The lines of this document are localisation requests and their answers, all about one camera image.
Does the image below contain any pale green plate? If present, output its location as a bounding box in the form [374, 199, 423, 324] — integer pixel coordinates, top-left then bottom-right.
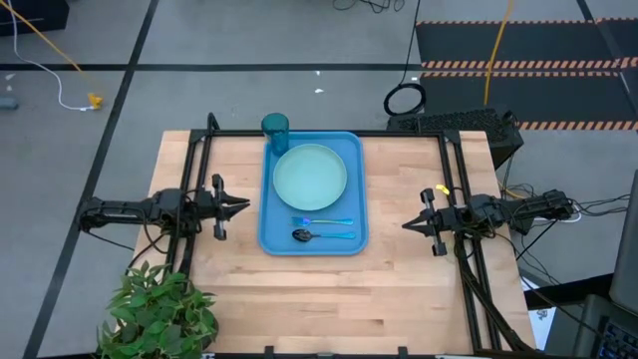
[271, 143, 349, 212]

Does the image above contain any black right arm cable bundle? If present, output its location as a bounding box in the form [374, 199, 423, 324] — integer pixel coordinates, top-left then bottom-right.
[450, 227, 537, 353]

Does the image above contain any yellow hanging cable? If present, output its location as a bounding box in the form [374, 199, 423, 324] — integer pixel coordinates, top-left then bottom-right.
[482, 0, 515, 108]

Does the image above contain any green potted plant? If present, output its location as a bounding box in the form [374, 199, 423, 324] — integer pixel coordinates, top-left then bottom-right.
[96, 259, 220, 359]

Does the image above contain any teal plastic cup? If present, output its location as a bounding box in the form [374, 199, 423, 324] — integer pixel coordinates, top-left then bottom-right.
[260, 112, 291, 158]

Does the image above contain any white paper sheet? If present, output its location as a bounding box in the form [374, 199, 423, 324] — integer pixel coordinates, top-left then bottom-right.
[519, 276, 552, 351]

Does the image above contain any black box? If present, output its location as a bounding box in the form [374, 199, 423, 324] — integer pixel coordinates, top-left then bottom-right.
[0, 0, 71, 38]

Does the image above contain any black hazard-striped mat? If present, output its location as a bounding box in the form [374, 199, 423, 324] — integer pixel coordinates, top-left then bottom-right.
[415, 17, 638, 133]

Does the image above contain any white power strip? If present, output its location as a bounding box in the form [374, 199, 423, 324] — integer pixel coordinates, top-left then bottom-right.
[535, 198, 583, 224]

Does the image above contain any white floor cable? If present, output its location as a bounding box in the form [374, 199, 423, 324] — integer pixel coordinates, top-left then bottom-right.
[6, 0, 94, 113]

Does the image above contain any black aluminium table frame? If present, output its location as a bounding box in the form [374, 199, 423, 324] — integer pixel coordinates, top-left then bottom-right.
[166, 112, 537, 359]

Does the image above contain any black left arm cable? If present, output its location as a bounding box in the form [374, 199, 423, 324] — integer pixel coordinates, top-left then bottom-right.
[79, 188, 200, 273]

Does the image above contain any grey monitor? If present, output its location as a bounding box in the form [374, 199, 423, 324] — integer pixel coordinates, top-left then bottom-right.
[608, 169, 638, 316]

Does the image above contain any spoon with teal handle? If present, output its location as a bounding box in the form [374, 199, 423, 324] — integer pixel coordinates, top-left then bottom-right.
[290, 227, 358, 244]

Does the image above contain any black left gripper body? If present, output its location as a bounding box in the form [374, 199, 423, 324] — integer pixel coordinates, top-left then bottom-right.
[195, 173, 230, 242]

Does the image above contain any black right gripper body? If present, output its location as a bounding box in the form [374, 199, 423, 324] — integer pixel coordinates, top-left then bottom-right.
[419, 186, 471, 258]

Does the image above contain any blue plastic tray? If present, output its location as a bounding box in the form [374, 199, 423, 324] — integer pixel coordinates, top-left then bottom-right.
[257, 130, 371, 258]

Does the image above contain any fork with teal handle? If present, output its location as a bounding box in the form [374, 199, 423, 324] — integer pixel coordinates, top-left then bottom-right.
[290, 214, 356, 228]

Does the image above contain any black cable with coil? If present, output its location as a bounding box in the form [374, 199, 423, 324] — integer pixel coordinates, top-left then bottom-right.
[382, 0, 429, 118]

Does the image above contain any yellow floor cable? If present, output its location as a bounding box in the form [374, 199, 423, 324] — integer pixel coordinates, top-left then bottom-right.
[0, 0, 101, 101]

